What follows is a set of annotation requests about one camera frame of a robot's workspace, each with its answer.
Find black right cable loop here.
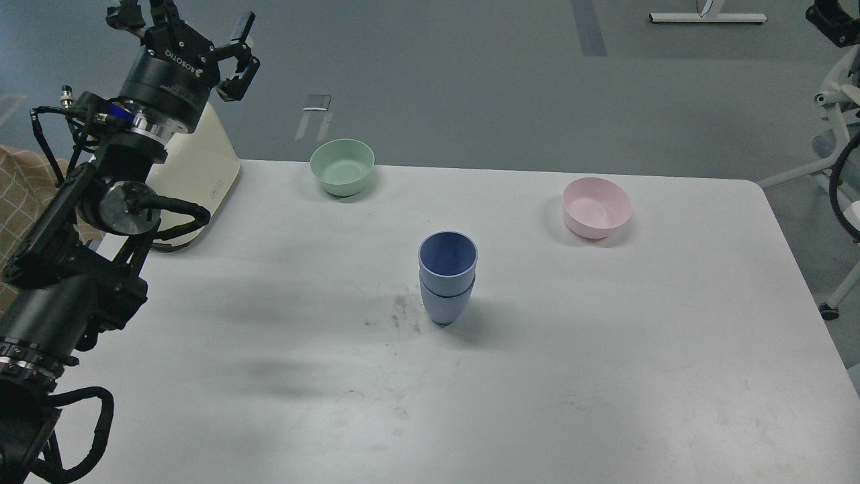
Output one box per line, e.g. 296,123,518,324
828,131,860,244

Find cream toaster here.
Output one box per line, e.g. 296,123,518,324
146,102,241,221

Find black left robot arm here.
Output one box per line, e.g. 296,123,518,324
1,1,260,483

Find pink bowl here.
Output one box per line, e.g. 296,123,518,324
562,177,633,240

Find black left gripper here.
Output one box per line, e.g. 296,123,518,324
105,1,261,134

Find light blue cup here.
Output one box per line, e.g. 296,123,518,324
418,232,478,297

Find white floor base bar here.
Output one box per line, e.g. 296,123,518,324
648,1,768,25

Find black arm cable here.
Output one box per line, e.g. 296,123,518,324
30,387,115,483

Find beige checkered cloth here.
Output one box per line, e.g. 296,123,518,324
0,145,101,317

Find green bowl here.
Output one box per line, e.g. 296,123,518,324
310,138,376,197

